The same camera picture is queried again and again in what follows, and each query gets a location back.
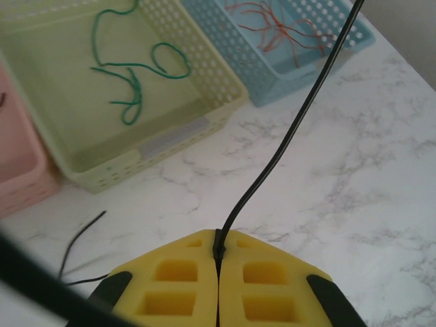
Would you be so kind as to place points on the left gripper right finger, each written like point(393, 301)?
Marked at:
point(272, 296)

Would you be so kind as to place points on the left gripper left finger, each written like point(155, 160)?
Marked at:
point(170, 289)

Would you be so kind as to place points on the pink plastic basket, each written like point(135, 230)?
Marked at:
point(17, 163)

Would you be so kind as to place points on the green plastic basket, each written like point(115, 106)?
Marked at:
point(68, 112)

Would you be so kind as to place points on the blue plastic basket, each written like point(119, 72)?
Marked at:
point(221, 44)

